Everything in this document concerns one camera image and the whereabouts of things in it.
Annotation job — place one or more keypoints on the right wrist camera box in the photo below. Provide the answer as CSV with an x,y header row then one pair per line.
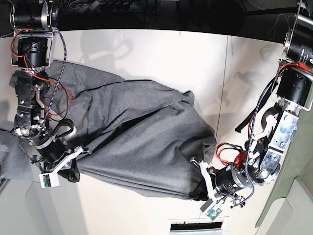
x,y
49,180

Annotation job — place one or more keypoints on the grey t-shirt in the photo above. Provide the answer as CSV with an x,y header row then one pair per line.
x,y
142,134

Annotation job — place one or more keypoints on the green chair at right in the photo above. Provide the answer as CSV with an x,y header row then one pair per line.
x,y
297,163

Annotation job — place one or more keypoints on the grey folded cloth pile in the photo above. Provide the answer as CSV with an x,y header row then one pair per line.
x,y
14,164

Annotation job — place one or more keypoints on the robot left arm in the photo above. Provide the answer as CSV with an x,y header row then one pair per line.
x,y
271,125

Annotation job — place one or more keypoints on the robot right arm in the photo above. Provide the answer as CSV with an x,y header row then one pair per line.
x,y
35,25

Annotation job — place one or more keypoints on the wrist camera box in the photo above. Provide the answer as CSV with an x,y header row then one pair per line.
x,y
49,180
212,209

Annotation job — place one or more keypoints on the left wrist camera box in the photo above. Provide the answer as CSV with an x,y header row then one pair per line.
x,y
212,209

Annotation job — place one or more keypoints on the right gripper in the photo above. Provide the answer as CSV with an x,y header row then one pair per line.
x,y
52,151

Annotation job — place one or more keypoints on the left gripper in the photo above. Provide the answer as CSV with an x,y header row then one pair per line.
x,y
219,184

